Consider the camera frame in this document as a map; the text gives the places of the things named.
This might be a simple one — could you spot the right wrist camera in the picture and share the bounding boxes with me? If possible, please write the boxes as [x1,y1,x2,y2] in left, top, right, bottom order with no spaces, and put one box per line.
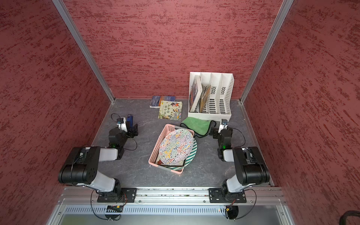
[218,119,228,133]

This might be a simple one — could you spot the corner aluminium profile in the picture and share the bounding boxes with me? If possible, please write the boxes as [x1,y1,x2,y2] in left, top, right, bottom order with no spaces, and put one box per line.
[52,0,116,104]
[240,0,294,105]

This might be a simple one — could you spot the right corner aluminium profile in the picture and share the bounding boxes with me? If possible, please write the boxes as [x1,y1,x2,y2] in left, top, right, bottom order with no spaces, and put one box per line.
[240,0,294,105]

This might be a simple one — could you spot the aluminium mounting rail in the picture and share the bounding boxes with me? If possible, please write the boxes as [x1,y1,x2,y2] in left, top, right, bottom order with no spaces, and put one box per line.
[57,186,288,206]

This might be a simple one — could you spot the left corner aluminium profile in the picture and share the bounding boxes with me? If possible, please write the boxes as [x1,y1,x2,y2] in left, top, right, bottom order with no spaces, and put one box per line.
[52,0,116,104]

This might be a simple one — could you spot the floral cover book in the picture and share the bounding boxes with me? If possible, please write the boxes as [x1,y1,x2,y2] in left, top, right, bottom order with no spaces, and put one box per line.
[158,100,182,120]

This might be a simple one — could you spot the yellow cover comic book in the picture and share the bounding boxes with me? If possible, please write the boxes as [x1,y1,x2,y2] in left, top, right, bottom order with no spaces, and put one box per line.
[199,84,212,113]

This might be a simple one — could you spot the pink plastic basket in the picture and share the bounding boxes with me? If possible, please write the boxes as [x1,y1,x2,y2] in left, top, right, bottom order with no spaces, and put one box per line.
[148,124,194,175]

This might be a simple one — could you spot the green microfibre cloth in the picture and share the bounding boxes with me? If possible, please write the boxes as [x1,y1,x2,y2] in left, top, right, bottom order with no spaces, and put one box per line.
[180,117,217,138]

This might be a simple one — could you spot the colourful round patterned plate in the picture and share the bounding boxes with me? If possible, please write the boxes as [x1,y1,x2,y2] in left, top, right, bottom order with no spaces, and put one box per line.
[155,129,194,167]

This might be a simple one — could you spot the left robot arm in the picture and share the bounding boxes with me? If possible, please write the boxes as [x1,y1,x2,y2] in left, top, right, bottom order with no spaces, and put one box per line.
[58,124,138,203]

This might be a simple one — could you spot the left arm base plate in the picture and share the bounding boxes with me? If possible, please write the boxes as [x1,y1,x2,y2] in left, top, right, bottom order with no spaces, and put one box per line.
[97,187,137,203]

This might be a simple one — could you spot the dark blue book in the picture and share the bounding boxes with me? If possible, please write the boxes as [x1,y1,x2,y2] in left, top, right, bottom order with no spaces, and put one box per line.
[150,96,176,108]

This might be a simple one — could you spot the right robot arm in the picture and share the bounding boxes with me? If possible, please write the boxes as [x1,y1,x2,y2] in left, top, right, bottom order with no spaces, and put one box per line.
[209,128,271,203]

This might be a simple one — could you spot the white file organiser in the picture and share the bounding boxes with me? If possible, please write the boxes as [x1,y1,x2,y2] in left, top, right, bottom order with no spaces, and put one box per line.
[188,72,234,122]

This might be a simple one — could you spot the white spined book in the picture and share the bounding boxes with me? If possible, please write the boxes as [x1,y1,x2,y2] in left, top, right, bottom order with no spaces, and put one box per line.
[189,75,203,113]

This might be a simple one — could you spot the green white striped plate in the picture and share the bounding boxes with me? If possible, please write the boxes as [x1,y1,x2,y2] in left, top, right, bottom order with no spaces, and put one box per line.
[164,138,197,171]

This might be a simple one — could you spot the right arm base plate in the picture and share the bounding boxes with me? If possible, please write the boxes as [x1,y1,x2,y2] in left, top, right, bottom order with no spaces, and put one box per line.
[208,188,247,203]

